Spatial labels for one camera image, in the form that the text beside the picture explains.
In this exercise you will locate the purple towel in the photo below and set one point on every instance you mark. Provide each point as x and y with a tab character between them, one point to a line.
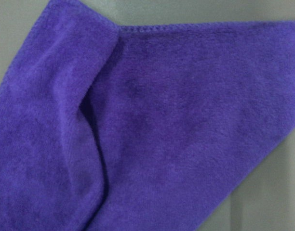
137	128

